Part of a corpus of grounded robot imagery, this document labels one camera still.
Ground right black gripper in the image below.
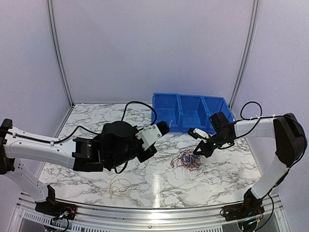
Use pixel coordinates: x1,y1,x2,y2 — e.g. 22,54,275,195
194,132,232,158

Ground coloured wire bundle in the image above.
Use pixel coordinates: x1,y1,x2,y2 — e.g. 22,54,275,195
170,149,206,172

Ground yellow wires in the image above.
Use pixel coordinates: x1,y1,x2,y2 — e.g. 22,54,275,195
108,175,133,201

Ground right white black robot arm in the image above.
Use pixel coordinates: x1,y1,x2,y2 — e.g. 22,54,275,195
187,112,308,217

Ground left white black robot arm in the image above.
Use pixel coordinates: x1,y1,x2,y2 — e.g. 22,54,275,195
0,121,163,215

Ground middle blue storage bin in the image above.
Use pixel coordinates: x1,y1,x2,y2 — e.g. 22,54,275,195
179,95,210,132

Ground blue storage bin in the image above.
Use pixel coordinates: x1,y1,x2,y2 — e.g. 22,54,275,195
204,96,234,134
179,95,210,132
153,93,182,132

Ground right blue storage bin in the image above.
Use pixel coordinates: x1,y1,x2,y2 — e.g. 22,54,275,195
204,96,234,134

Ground left blue storage bin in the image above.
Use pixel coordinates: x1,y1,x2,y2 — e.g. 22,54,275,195
153,93,182,132

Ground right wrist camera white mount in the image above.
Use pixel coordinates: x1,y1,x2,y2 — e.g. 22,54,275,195
187,128,210,143

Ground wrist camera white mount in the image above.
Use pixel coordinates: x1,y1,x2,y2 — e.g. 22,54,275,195
187,128,210,143
135,121,170,151

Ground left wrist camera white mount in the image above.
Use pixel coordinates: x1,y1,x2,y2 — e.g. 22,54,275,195
135,121,170,151

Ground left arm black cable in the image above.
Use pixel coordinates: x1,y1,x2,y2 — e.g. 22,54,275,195
57,101,157,174

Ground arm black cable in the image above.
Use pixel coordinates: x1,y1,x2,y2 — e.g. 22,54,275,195
57,101,157,174
217,101,263,149

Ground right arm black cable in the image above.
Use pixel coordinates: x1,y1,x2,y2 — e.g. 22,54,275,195
217,101,263,149

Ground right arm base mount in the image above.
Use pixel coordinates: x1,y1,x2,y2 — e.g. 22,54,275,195
220,203,265,221

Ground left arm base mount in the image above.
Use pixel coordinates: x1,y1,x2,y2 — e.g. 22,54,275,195
35,201,77,220

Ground aluminium front rail frame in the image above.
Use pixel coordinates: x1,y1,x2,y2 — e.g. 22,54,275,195
7,190,294,232

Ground right aluminium corner post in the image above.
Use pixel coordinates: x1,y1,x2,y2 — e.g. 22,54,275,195
229,0,260,109

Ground aluminium corner post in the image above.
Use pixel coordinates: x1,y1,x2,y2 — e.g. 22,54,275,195
229,0,260,109
46,0,74,107

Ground left aluminium corner post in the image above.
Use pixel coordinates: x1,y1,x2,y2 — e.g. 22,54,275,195
46,0,74,107

